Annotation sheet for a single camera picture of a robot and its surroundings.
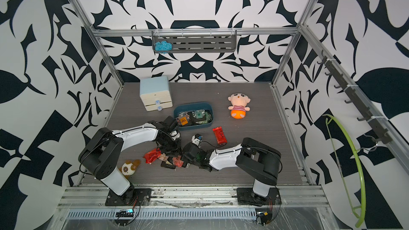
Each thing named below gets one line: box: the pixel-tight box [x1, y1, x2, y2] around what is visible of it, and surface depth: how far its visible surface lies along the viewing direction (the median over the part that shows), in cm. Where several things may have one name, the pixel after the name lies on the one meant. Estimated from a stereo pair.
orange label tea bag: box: [176, 113, 191, 126], surface depth 99 cm
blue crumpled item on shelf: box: [154, 40, 174, 55], surface depth 93 cm
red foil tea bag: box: [143, 148, 162, 164], surface depth 86 cm
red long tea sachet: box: [212, 126, 228, 145], surface depth 95 cm
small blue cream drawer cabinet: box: [139, 76, 174, 112], surface depth 101 cm
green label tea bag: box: [192, 109, 213, 125], surface depth 101 cm
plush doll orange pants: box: [227, 92, 251, 120], surface depth 103 cm
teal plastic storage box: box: [173, 101, 215, 131], surface depth 101 cm
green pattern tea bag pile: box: [158, 152, 191, 169], surface depth 86 cm
